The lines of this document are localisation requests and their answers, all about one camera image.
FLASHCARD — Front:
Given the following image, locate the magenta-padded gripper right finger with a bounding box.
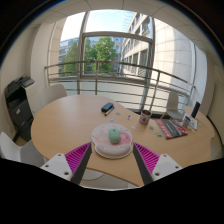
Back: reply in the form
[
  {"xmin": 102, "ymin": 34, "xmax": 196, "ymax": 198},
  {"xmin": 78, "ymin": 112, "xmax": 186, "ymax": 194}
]
[{"xmin": 133, "ymin": 143, "xmax": 183, "ymax": 186}]

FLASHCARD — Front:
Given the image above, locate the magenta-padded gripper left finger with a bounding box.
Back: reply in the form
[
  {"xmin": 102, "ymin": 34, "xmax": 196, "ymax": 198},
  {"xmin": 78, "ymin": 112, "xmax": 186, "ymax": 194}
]
[{"xmin": 40, "ymin": 142, "xmax": 93, "ymax": 185}]

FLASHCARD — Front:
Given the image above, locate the mint green computer mouse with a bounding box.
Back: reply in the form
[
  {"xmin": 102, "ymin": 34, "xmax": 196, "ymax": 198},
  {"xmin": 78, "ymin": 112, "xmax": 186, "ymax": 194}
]
[{"xmin": 108, "ymin": 128, "xmax": 122, "ymax": 145}]

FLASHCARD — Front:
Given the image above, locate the pink and white mouse pad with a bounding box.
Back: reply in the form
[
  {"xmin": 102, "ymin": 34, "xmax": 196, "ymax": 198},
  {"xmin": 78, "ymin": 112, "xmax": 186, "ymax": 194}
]
[{"xmin": 90, "ymin": 122, "xmax": 134, "ymax": 160}]

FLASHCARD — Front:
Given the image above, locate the red magazine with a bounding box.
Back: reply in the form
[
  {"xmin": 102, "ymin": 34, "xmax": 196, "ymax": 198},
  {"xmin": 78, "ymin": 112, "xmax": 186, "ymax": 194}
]
[{"xmin": 155, "ymin": 118, "xmax": 189, "ymax": 140}]

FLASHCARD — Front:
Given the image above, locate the printed white mug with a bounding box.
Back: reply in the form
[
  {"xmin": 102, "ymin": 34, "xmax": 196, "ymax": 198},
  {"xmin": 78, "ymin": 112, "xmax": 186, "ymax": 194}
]
[{"xmin": 139, "ymin": 109, "xmax": 153, "ymax": 126}]

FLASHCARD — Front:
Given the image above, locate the small printed can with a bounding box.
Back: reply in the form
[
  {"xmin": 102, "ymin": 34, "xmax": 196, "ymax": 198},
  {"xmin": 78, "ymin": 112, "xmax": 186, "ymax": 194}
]
[{"xmin": 181, "ymin": 115, "xmax": 192, "ymax": 129}]

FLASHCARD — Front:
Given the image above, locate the blue pen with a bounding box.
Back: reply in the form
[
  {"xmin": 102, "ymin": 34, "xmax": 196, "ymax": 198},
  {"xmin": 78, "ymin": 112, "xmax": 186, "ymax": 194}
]
[{"xmin": 104, "ymin": 106, "xmax": 116, "ymax": 117}]

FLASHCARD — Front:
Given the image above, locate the blue and white booklet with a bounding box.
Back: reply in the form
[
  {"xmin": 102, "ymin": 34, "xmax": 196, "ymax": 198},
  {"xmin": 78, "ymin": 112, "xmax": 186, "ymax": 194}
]
[{"xmin": 184, "ymin": 113, "xmax": 199, "ymax": 131}]

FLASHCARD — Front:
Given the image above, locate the black stapler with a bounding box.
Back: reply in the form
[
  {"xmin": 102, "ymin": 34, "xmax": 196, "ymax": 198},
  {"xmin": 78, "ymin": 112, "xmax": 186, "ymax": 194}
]
[{"xmin": 100, "ymin": 101, "xmax": 115, "ymax": 113}]

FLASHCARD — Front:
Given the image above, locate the white chair with wooden legs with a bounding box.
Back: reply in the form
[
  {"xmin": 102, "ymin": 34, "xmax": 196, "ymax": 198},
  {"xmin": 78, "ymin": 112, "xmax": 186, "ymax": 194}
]
[{"xmin": 0, "ymin": 131, "xmax": 46, "ymax": 168}]

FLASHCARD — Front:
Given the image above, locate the black cylindrical speaker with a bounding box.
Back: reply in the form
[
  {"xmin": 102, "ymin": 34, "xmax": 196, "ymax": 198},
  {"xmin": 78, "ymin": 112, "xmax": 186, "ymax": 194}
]
[{"xmin": 190, "ymin": 101, "xmax": 202, "ymax": 119}]

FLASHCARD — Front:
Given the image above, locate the metal balcony railing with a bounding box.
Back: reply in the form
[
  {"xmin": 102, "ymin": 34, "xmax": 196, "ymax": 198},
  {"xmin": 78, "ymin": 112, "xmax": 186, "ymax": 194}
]
[{"xmin": 44, "ymin": 59, "xmax": 198, "ymax": 113}]

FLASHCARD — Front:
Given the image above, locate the white table pedestal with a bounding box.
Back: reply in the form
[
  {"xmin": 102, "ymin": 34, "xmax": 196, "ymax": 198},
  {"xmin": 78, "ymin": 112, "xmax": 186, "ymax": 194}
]
[{"xmin": 80, "ymin": 168, "xmax": 105, "ymax": 182}]

